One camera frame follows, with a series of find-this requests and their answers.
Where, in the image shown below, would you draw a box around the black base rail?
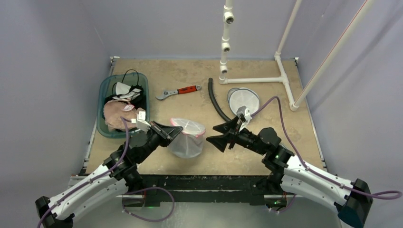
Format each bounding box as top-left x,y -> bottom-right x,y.
121,174 -> 290,208

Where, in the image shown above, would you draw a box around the white mesh laundry bag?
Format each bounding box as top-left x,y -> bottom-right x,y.
227,87 -> 260,114

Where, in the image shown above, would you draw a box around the teal plastic bin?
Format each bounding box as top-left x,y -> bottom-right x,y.
96,71 -> 151,138

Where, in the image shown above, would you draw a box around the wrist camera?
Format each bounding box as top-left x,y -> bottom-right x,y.
129,111 -> 151,132
237,106 -> 252,132

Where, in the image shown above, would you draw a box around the pink trimmed mesh laundry bag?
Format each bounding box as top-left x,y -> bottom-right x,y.
168,117 -> 206,159

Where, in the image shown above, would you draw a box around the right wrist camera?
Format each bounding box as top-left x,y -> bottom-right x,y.
237,106 -> 252,132

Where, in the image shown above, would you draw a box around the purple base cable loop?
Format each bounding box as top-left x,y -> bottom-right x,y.
122,187 -> 175,223

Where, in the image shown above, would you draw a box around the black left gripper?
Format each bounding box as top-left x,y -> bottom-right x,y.
137,121 -> 182,163

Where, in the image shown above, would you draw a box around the white bra black straps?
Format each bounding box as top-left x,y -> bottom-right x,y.
113,81 -> 145,101

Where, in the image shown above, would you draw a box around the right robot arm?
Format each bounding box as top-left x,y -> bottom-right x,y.
206,117 -> 373,228

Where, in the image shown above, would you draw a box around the pink lace bra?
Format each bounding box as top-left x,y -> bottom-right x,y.
103,100 -> 145,131

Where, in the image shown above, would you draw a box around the black corrugated hose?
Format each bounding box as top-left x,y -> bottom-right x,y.
208,78 -> 232,123

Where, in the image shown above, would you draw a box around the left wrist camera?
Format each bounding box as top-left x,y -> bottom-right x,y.
129,111 -> 151,132

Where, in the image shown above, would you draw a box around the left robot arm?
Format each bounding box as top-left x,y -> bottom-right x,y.
35,121 -> 183,228

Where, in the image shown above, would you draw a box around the white PVC pipe frame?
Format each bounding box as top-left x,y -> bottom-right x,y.
219,0 -> 374,111

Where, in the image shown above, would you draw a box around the red handled adjustable wrench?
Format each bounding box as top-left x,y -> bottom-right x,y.
155,85 -> 202,101

